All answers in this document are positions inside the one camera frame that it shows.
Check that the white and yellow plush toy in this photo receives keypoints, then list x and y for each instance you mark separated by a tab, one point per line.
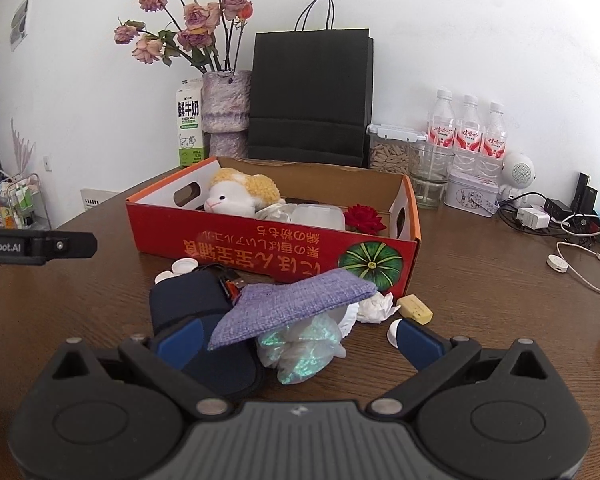
235	192

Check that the black paper bag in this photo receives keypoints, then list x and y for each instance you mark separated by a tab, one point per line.
310	100

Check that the black power adapter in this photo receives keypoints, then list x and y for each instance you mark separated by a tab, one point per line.
557	208

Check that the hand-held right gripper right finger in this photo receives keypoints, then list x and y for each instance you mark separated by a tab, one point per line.
420	342

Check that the iridescent plastic bag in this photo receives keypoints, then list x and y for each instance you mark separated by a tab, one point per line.
300	355

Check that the white round puck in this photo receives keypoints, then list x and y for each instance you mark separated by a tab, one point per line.
557	264

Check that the white bottle cap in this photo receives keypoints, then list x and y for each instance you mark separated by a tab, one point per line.
163	277
186	266
394	334

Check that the purple mottled vase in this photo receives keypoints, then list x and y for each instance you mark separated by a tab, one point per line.
225	110

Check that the red printed cardboard box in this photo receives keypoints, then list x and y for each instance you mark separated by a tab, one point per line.
280	255

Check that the black upright device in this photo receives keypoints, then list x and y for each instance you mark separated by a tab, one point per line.
585	192

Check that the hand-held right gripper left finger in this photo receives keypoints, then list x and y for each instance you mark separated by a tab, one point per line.
180	340

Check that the clear seed storage container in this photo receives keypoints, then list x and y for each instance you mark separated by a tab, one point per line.
390	155

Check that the white and green milk carton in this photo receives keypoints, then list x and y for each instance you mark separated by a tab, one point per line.
189	125

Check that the metal storage rack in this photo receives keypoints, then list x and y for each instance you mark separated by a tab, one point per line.
15	205

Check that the yellow eraser block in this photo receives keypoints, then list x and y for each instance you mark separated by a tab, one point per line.
415	309

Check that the clear glass cup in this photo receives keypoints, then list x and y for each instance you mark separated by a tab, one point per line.
430	185

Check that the white charger plug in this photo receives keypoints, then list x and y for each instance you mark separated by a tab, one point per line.
534	218

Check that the dried pink rose bouquet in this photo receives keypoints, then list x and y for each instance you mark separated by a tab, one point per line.
195	15

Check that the red artificial flower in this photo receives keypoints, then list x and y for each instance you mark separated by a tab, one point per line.
364	219

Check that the wide white wall socket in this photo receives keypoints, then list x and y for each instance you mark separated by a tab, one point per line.
96	198

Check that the navy blue pouch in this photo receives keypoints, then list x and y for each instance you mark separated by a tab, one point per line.
185	305

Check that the purple fabric sachet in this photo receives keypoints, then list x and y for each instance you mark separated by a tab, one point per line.
290	305

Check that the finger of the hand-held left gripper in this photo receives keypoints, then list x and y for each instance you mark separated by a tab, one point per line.
75	245

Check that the wall picture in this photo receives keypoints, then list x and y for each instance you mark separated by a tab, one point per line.
20	22

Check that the white round speaker toy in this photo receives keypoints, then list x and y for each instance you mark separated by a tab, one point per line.
517	172

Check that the white printed tin box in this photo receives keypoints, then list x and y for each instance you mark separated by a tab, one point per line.
470	192

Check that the red label water bottle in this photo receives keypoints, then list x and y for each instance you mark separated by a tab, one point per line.
440	130
467	135
495	140

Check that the white paper cupcake liner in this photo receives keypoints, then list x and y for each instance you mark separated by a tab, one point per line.
349	320

